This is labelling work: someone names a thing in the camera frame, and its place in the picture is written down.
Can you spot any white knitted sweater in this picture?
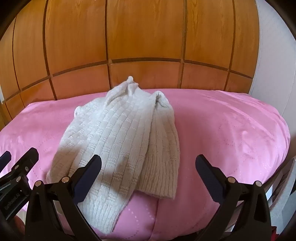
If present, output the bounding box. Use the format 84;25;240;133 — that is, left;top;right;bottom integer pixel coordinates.
46;75;181;235

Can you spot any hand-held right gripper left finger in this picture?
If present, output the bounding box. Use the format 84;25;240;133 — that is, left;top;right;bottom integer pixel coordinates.
24;155;102;241

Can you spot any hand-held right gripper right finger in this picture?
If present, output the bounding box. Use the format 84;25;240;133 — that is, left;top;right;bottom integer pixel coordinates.
195;155;272;241

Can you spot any wooden furniture frame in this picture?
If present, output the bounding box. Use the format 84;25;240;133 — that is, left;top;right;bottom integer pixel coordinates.
265;156;296;209

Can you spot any pink bed cover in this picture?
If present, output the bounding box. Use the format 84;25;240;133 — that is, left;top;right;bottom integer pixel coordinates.
0;88;291;241

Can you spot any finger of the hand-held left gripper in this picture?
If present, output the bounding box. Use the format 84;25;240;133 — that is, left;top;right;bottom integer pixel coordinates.
0;151;12;173
0;148;39;183

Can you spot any wooden panelled wardrobe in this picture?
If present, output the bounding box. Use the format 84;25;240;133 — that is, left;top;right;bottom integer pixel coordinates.
0;0;260;130

